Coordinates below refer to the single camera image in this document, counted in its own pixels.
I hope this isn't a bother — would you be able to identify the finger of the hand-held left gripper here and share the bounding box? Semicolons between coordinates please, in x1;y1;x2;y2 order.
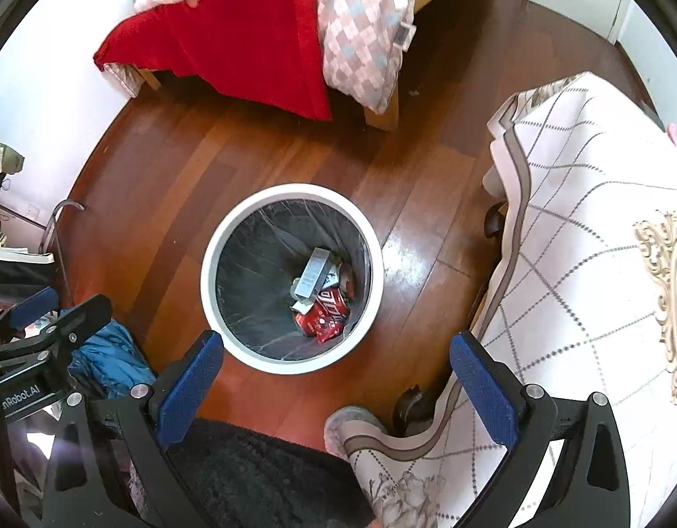
0;293;113;367
0;286;60;337

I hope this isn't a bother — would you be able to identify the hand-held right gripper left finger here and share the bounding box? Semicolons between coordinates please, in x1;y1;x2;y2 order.
41;330;225;528

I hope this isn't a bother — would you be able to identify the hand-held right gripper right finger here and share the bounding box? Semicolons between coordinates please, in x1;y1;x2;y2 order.
450;331;632;528

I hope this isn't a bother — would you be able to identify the red snack packet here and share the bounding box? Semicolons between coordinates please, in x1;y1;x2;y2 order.
294;311;351;345

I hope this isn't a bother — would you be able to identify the blue and white box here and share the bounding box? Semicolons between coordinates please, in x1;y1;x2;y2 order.
290;247;337;301

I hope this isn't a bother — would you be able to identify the red soda can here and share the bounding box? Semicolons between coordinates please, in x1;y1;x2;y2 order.
310;262;357;323

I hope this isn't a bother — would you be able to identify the white round trash bin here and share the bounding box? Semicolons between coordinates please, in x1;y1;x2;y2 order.
200;183;384;376

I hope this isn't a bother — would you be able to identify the blue cloth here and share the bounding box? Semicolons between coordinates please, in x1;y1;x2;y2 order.
68;318;158;400

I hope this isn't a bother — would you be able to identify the black table foot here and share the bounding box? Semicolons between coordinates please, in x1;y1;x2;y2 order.
392;385;436;433
483;202;509;241

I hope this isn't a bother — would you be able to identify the dark shaggy rug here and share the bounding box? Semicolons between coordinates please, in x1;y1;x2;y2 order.
167;417;379;528

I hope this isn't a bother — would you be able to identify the diamond patterned tablecloth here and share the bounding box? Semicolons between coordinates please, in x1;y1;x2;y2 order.
341;71;677;528

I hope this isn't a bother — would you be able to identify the olive cloth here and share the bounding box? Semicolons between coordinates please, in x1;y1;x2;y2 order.
0;137;26;181

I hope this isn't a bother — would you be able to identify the red blanket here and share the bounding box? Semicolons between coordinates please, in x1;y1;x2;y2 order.
92;0;334;122

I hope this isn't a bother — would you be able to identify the pink checked bed sheet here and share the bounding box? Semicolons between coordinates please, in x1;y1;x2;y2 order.
315;0;428;117

